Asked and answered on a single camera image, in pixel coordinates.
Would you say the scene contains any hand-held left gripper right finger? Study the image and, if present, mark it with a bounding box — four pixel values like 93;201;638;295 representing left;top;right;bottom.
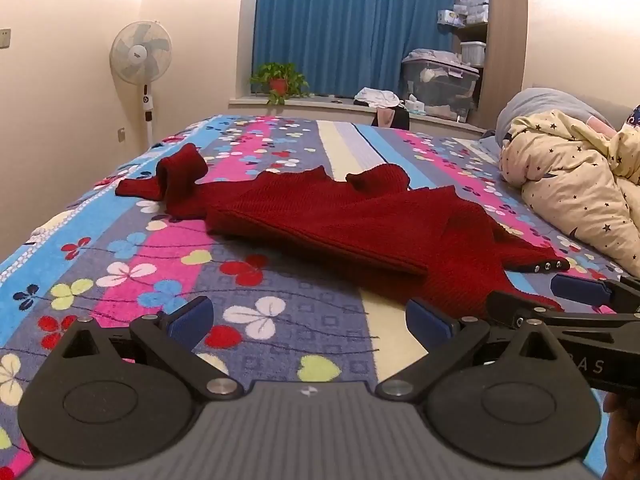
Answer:
375;299;563;402

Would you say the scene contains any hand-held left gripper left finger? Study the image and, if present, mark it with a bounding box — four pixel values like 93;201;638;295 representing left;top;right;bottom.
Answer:
60;296;246;403

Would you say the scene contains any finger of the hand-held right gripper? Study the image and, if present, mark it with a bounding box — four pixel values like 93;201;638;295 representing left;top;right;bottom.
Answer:
550;275;640;312
486;290;568;330

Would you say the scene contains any red knitted sweater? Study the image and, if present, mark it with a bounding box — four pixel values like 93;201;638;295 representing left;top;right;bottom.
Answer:
115;143;571;323

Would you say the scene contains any white clothes pile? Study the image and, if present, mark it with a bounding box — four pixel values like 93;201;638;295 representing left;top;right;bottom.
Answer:
354;87;404;110

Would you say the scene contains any person's right hand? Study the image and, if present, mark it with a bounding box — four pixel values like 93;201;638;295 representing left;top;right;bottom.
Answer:
602;392;640;480

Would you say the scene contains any cream star print duvet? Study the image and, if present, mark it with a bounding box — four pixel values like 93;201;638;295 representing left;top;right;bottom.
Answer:
500;108;640;278

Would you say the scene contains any floral striped blanket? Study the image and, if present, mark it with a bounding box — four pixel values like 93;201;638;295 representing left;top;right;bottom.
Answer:
0;114;640;480

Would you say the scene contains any grey pillow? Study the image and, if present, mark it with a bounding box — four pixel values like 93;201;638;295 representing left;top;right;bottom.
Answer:
495;87;616;148

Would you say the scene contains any dark chair back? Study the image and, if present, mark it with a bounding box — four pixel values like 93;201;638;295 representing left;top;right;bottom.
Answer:
371;106;411;131

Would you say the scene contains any large clear storage bin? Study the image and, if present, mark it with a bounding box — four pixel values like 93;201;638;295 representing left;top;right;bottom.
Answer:
401;57;481;123

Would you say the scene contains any potted green plant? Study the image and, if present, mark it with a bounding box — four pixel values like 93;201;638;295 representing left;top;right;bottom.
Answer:
250;62;311;106

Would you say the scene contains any small clear storage box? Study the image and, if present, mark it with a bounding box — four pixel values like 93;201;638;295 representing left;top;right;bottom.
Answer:
460;41;487;67

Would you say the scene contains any grey cloth pile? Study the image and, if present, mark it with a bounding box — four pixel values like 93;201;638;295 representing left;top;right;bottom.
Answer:
407;48;468;67

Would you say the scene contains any white standing fan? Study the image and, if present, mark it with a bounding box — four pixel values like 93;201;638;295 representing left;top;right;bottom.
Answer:
110;21;173;150

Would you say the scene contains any wooden shelf unit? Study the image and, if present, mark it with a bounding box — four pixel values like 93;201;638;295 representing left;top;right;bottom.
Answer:
452;0;528;131

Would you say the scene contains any stack of white boxes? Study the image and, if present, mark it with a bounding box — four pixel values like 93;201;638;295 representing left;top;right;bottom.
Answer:
437;0;489;27

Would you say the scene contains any blue curtain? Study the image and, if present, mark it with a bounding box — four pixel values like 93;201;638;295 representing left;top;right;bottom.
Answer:
252;0;457;99

